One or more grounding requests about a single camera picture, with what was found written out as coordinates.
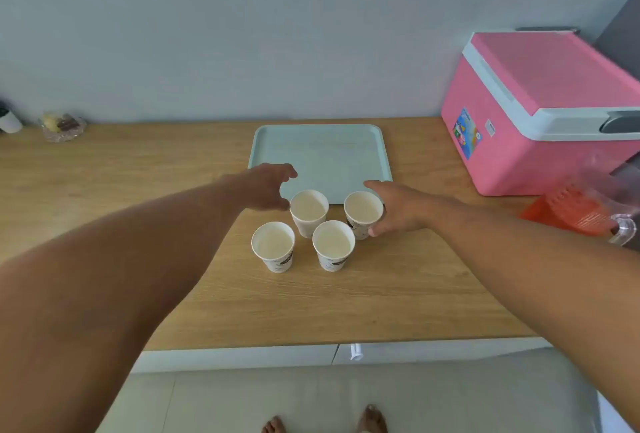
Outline light green plastic tray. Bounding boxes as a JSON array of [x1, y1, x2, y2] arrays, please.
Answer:
[[247, 124, 394, 205]]

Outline grey appliance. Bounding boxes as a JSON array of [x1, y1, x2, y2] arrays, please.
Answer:
[[594, 0, 640, 84]]

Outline glass dish of snacks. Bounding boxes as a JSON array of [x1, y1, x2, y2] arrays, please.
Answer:
[[39, 111, 87, 143]]

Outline white paper cup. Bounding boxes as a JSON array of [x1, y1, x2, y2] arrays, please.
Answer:
[[343, 191, 385, 241], [289, 190, 330, 239], [250, 221, 296, 274], [312, 220, 357, 273]]

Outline clear pitcher of orange juice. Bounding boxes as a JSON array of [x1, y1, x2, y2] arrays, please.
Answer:
[[519, 162, 640, 249]]

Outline person's right foot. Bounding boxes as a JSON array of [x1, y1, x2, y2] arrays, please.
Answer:
[[358, 404, 389, 433]]

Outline person's right hand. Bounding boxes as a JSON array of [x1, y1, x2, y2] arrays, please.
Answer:
[[363, 180, 450, 239]]

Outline person's left forearm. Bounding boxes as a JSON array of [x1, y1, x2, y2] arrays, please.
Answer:
[[0, 174, 251, 433]]

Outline person's right forearm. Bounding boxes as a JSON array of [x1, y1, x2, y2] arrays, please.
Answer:
[[425, 200, 640, 433]]

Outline pink cooler box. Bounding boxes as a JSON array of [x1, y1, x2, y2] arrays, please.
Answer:
[[440, 31, 640, 197]]

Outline person's left hand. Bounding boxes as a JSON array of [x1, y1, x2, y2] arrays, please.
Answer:
[[222, 163, 299, 212]]

